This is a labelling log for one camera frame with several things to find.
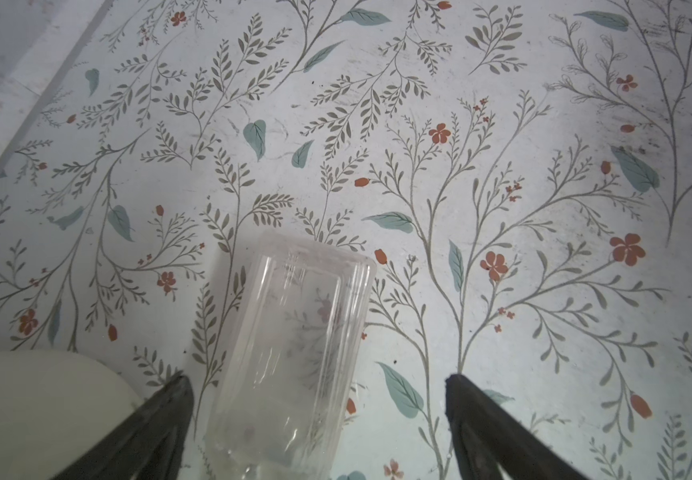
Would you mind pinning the clear green-cap bottle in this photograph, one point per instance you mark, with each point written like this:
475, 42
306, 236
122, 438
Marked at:
281, 407

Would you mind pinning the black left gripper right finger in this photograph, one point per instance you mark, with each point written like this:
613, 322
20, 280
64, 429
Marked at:
490, 444

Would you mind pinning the cream ribbed waste bin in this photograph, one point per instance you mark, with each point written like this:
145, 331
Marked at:
54, 407

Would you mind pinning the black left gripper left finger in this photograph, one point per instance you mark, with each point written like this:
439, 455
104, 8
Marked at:
149, 444

